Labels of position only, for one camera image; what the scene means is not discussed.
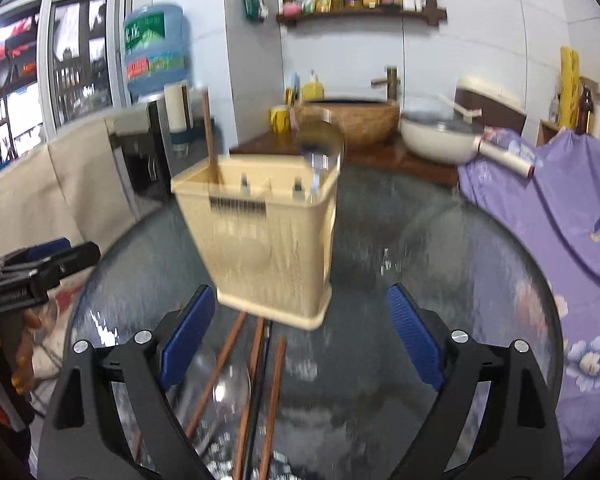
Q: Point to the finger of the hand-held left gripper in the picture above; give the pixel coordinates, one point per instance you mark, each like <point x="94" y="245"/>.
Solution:
<point x="75" y="256"/>
<point x="47" y="248"/>

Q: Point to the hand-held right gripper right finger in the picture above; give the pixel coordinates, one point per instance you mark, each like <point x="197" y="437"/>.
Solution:
<point x="412" y="335"/>

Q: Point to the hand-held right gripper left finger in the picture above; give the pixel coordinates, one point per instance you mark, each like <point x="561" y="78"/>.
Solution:
<point x="190" y="335"/>

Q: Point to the brown wooden chopstick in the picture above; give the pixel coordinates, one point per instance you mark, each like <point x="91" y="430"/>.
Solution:
<point x="250" y="375"/>
<point x="220" y="360"/>
<point x="274" y="400"/>
<point x="209" y="130"/>

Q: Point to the metal spoon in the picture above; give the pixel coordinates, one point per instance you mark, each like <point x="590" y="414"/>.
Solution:
<point x="232" y="385"/>

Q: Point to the black chopstick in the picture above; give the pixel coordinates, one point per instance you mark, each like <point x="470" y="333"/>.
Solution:
<point x="260" y="390"/>

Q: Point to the beige plastic utensil holder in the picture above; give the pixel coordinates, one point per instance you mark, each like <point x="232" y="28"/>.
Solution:
<point x="265" y="245"/>

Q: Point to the person's left hand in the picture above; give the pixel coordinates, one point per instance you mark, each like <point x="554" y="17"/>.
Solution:
<point x="29" y="320"/>

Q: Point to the beige cloth cover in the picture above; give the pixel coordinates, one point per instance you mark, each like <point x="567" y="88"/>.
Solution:
<point x="55" y="190"/>

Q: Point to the water dispenser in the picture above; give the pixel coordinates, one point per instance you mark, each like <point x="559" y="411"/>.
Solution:
<point x="140" y="155"/>

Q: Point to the purple floral cloth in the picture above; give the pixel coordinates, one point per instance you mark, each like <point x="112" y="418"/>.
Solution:
<point x="555" y="240"/>

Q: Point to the sliding glass window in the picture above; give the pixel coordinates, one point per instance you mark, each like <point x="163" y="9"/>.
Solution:
<point x="55" y="70"/>

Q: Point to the dark wooden counter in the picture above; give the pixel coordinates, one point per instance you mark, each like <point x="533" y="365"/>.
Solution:
<point x="380" y="157"/>

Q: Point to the white cup dispenser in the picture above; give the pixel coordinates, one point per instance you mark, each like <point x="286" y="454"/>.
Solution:
<point x="177" y="105"/>

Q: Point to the white pan with glass lid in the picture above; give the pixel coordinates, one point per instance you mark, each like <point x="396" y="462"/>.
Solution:
<point x="440" y="137"/>

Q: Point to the white printed lint roller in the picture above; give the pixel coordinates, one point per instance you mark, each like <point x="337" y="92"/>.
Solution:
<point x="510" y="156"/>

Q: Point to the metal ladle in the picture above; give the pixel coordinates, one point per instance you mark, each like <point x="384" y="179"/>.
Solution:
<point x="322" y="147"/>

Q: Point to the blue water jug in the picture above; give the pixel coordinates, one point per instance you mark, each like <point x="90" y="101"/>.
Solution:
<point x="155" y="50"/>

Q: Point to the woven brown basin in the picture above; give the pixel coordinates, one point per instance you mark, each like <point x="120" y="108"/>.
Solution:
<point x="350" y="120"/>

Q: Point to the white plastic rice spoon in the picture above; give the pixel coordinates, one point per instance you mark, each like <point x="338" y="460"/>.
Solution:
<point x="460" y="106"/>

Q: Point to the yellow mug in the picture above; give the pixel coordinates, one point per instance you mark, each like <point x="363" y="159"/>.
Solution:
<point x="280" y="119"/>

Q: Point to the white and brown rice cooker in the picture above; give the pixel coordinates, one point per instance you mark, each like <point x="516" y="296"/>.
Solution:
<point x="490" y="105"/>

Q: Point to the bronze faucet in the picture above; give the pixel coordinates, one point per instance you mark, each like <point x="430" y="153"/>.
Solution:
<point x="390" y="82"/>

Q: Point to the yellow soap bottle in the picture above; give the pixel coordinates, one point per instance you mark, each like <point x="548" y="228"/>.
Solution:
<point x="312" y="89"/>

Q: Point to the brown glass bottle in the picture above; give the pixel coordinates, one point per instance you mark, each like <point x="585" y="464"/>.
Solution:
<point x="585" y="110"/>

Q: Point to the tall yellow package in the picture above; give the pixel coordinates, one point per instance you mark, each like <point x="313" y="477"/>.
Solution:
<point x="570" y="85"/>

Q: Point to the green hanging packet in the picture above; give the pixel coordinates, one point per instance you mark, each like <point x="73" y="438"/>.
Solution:
<point x="254" y="0"/>

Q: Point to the pink small container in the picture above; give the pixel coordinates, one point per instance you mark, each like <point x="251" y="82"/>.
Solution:
<point x="292" y="8"/>

